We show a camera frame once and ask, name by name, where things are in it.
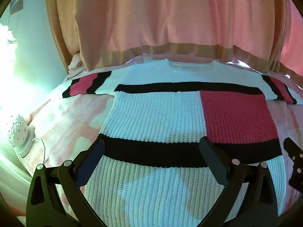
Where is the pink pillow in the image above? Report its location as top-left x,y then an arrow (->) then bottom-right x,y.
68,54 -> 88,74

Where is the pink curtain with tan hem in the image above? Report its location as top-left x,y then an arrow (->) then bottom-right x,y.
45,0 -> 303,76

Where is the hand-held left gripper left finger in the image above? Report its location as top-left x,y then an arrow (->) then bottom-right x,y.
26,138 -> 106,227

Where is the pink bed sheet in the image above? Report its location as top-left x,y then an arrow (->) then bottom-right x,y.
0,53 -> 303,227

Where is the wall outlet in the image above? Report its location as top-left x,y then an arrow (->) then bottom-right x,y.
9,0 -> 24,15

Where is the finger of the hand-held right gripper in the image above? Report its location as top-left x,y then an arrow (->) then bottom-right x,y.
283,137 -> 303,190

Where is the white dotted ornament lamp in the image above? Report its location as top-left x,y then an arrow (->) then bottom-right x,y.
6,114 -> 36,158

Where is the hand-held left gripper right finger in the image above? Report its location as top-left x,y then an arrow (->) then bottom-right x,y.
199,138 -> 278,227

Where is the white red black knit sweater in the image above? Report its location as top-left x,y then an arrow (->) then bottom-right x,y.
63,59 -> 297,227

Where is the white cable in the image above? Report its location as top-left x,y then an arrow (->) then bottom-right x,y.
20,137 -> 49,171

